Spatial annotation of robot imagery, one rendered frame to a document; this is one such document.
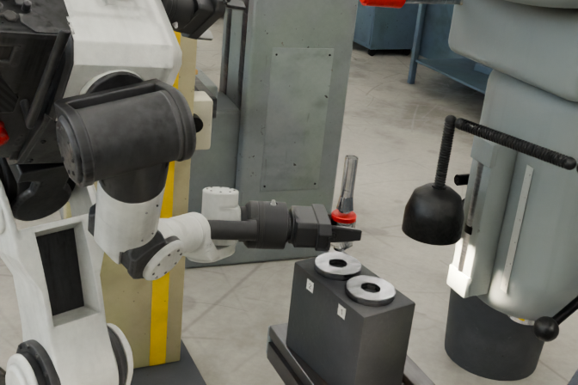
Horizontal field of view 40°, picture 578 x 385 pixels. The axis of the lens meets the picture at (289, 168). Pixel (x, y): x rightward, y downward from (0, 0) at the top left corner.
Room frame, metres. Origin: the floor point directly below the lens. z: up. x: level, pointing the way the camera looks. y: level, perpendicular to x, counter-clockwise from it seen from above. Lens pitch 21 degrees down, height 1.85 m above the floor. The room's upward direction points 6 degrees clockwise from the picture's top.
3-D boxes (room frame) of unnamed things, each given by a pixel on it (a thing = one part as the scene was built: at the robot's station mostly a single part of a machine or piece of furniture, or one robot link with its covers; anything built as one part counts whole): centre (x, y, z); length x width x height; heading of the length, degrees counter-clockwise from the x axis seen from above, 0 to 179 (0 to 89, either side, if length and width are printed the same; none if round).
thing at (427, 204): (0.89, -0.18, 1.47); 0.07 x 0.07 x 0.06
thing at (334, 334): (1.32, -0.14, 1.04); 0.22 x 0.12 x 0.20; 35
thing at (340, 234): (1.33, -0.11, 1.21); 0.06 x 0.02 x 0.03; 99
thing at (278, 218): (1.35, -0.02, 1.21); 0.13 x 0.12 x 0.10; 9
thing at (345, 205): (1.37, -0.11, 1.30); 0.03 x 0.03 x 0.11
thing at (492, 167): (0.94, -0.25, 1.44); 0.04 x 0.04 x 0.21; 26
